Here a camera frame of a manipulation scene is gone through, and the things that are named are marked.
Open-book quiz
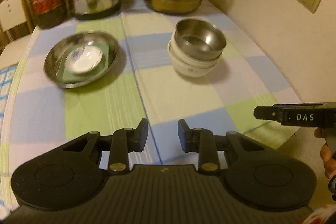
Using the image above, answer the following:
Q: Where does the green square plastic plate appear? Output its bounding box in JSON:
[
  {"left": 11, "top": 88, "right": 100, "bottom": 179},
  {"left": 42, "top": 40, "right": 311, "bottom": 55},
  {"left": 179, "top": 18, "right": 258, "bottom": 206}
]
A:
[{"left": 57, "top": 41, "right": 109, "bottom": 83}]

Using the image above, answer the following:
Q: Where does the small patterned white saucer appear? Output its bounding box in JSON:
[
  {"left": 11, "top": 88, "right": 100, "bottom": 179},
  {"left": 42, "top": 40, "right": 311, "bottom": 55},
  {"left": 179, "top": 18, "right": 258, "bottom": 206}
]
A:
[{"left": 65, "top": 45, "right": 103, "bottom": 75}]

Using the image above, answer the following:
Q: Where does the large shallow steel bowl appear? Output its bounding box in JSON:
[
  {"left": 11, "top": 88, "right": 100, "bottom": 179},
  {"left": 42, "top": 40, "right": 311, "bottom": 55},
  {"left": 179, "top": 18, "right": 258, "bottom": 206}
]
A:
[{"left": 44, "top": 30, "right": 121, "bottom": 89}]

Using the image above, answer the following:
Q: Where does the small steel bowl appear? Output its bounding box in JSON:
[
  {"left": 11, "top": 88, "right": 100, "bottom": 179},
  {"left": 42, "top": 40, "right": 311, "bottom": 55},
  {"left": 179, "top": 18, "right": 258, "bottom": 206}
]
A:
[{"left": 174, "top": 18, "right": 227, "bottom": 61}]

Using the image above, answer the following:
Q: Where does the white ceramic deep bowl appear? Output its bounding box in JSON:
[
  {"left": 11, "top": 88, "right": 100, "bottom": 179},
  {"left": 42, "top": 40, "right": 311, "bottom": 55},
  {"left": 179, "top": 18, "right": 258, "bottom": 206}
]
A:
[{"left": 168, "top": 52, "right": 221, "bottom": 78}]

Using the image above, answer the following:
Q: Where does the right human hand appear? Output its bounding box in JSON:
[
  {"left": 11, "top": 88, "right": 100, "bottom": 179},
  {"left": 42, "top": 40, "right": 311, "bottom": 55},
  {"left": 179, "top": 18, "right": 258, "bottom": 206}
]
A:
[{"left": 320, "top": 143, "right": 336, "bottom": 179}]

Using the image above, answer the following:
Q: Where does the plaid pastel tablecloth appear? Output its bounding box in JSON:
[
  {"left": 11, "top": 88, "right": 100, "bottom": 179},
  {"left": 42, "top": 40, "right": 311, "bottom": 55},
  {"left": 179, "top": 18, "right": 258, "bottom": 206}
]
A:
[{"left": 1, "top": 0, "right": 298, "bottom": 218}]

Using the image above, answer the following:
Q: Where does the blue white checkered cloth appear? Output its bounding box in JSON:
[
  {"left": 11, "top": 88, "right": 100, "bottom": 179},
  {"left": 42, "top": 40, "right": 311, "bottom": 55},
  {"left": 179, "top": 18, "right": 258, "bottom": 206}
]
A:
[{"left": 0, "top": 64, "right": 18, "bottom": 119}]

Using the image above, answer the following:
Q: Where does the wooden chair white cushion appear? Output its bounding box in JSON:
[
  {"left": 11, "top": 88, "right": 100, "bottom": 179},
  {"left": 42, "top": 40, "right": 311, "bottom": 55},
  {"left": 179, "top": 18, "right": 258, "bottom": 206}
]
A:
[{"left": 1, "top": 0, "right": 33, "bottom": 48}]

